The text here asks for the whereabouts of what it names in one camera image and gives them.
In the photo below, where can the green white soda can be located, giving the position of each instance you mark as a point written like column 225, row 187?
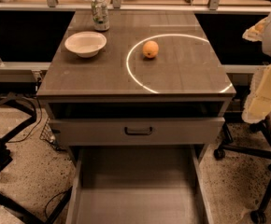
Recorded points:
column 100, row 15

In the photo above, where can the black office chair right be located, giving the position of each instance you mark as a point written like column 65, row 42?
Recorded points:
column 264, row 126

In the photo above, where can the wire mesh basket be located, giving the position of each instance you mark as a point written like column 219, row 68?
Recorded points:
column 48, row 136

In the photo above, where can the white bowl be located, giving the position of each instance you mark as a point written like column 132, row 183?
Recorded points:
column 85, row 44

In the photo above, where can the grey drawer cabinet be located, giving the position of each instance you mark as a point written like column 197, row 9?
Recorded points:
column 184, row 80

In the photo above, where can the drawer with black handle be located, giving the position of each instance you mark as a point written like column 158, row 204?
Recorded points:
column 134, row 132
column 138, row 185

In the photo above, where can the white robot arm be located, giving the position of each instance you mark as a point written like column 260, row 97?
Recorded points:
column 258, row 103

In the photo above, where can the orange fruit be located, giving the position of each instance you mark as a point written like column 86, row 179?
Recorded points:
column 150, row 49

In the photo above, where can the black chair left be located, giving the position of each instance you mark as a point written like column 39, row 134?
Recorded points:
column 21, row 103

